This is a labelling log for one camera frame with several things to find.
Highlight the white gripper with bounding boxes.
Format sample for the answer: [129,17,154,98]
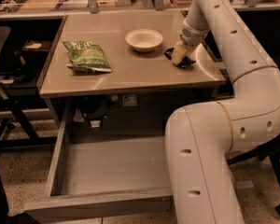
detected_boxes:
[172,19,210,65]

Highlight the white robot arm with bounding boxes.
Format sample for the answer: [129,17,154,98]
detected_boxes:
[165,0,280,224]

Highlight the grey cabinet with steel top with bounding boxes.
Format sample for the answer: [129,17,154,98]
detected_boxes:
[38,10,226,121]

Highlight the grey open top drawer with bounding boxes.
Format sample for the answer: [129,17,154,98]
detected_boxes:
[25,103,245,224]

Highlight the white paper bowl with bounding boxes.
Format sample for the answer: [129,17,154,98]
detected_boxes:
[125,29,163,53]

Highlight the green chip bag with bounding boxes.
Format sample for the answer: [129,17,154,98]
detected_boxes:
[63,41,112,73]

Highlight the black box with label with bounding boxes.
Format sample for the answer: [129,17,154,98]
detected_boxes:
[21,40,52,68]

